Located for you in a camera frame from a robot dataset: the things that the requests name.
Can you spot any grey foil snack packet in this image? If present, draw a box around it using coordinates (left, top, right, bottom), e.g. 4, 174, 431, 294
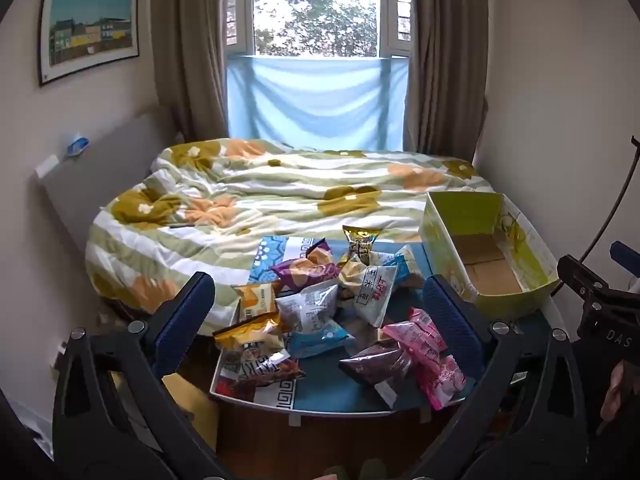
275, 279, 341, 336

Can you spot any black cable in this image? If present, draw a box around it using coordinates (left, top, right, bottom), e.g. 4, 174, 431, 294
564, 135, 640, 292

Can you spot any white window frame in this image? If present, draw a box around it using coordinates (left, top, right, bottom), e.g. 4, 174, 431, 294
224, 0, 415, 57

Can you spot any framed wall picture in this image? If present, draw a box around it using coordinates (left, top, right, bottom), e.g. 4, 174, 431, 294
37, 0, 141, 88

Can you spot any green cardboard box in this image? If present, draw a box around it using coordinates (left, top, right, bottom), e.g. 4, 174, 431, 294
419, 191, 561, 319

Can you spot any small blue object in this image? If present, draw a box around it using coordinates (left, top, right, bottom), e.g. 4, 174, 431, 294
66, 131, 92, 159

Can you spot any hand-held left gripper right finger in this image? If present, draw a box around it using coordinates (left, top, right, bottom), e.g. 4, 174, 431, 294
415, 274, 588, 480

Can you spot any blue patterned table cloth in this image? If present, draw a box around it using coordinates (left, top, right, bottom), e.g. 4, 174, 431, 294
210, 235, 553, 415

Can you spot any purple snack packet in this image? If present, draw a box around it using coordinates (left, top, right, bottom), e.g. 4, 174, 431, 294
270, 241, 342, 292

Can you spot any floral striped duvet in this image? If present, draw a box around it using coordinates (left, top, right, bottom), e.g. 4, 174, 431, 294
84, 137, 503, 322

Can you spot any person's right hand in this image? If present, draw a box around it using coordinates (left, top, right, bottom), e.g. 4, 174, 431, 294
601, 359, 628, 428

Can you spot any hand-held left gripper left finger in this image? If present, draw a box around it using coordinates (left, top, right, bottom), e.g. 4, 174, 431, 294
52, 271, 236, 480

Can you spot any light blue window cloth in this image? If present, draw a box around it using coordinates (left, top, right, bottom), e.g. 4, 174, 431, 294
225, 54, 410, 152

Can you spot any dark brown snack packet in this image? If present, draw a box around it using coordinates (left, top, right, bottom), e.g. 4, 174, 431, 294
338, 341, 417, 409

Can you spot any cream and blue snack packet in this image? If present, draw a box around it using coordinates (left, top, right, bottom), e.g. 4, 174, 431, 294
384, 244, 427, 289

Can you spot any grey headboard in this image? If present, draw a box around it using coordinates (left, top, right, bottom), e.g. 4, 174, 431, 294
34, 111, 177, 262

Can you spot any pink snack packet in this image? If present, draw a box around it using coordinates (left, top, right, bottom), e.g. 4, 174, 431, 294
381, 306, 469, 412

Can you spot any orange snack packet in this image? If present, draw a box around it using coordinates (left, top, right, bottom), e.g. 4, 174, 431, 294
232, 282, 281, 324

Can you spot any brown curtain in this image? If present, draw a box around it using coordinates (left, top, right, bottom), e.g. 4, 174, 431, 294
149, 0, 232, 144
401, 0, 492, 167

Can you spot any gold snack packet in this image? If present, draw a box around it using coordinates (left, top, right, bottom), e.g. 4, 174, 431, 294
342, 225, 382, 267

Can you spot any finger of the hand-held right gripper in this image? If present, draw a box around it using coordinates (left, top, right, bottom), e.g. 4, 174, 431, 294
609, 240, 640, 281
556, 254, 608, 306

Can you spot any white snack packet red label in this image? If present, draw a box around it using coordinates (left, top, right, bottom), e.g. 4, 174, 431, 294
340, 261, 399, 329

